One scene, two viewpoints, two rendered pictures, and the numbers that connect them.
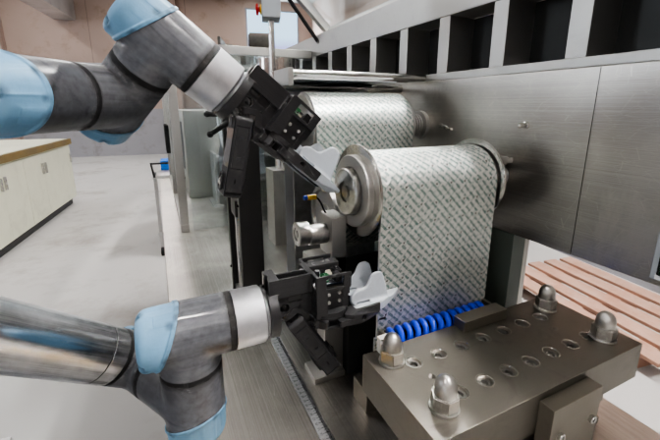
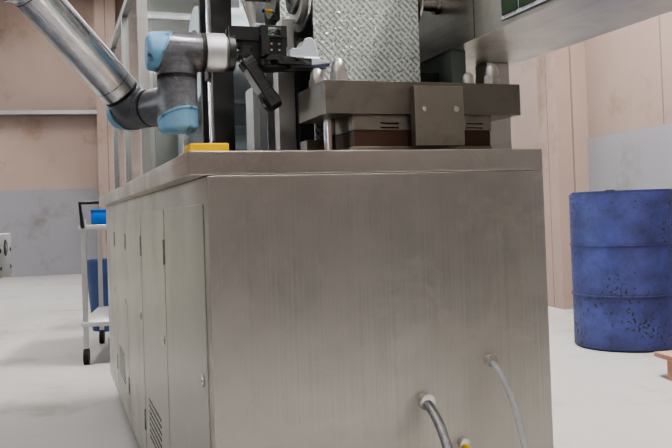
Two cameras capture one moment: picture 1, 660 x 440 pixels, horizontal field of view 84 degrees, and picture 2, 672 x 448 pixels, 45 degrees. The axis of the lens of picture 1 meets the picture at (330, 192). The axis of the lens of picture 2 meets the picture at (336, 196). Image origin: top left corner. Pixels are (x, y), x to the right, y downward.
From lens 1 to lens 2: 127 cm
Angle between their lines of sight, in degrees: 16
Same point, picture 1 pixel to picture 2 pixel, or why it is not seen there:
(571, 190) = not seen: outside the picture
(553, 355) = not seen: hidden behind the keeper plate
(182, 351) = (174, 48)
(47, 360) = (96, 54)
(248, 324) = (215, 43)
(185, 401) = (173, 85)
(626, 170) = not seen: outside the picture
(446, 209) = (370, 7)
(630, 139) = not seen: outside the picture
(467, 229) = (392, 28)
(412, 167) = not seen: outside the picture
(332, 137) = not seen: outside the picture
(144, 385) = (145, 97)
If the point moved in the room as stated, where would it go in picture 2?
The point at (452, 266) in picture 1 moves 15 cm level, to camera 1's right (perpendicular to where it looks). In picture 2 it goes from (382, 57) to (454, 53)
